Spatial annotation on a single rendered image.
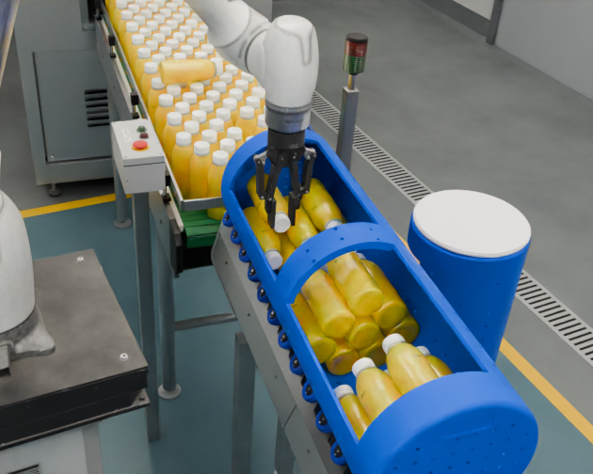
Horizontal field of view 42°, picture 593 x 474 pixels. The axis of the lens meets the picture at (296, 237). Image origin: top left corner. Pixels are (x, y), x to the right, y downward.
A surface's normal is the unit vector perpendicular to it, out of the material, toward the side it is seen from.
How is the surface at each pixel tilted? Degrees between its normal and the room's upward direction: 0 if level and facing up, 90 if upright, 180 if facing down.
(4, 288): 89
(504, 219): 0
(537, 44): 90
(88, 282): 1
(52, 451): 90
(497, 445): 90
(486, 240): 0
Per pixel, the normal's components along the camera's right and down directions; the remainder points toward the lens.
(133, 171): 0.32, 0.56
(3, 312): 0.63, 0.51
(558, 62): -0.89, 0.21
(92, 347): 0.08, -0.82
